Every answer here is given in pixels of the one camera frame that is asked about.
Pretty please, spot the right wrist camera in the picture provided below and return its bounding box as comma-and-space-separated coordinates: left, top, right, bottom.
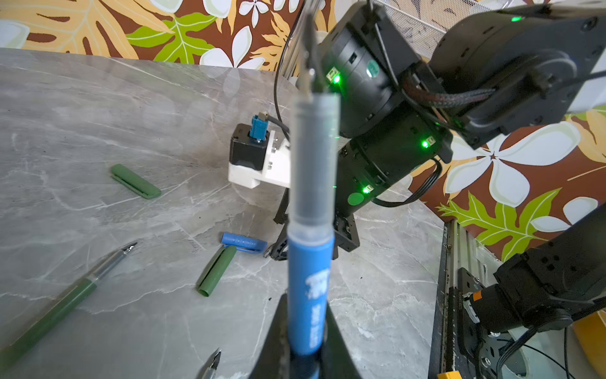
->
228, 112, 290, 189

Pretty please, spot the blue pen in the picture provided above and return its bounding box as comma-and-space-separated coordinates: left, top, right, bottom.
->
286, 13, 342, 361

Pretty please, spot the dark green pen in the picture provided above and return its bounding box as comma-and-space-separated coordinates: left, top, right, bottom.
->
197, 348, 222, 379
1, 241, 139, 374

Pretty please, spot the yellow block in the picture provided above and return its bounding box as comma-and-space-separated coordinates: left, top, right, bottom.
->
437, 371, 462, 379

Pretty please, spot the dark green pen cap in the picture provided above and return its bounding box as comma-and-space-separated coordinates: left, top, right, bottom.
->
110, 164, 162, 200

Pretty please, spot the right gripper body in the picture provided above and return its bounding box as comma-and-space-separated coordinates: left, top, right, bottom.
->
271, 136, 451, 262

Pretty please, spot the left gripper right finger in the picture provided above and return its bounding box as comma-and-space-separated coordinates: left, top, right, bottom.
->
324, 312, 361, 379

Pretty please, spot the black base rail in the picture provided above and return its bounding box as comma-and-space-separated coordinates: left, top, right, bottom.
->
428, 221, 501, 378

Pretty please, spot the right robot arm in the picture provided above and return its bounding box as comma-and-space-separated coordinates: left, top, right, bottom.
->
287, 1, 605, 335

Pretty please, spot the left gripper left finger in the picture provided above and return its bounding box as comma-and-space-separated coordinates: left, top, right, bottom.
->
249, 293, 290, 379

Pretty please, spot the green pen cap by blue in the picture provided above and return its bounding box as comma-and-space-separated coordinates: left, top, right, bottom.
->
197, 246, 237, 297

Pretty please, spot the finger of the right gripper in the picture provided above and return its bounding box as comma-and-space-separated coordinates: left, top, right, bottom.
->
263, 237, 288, 261

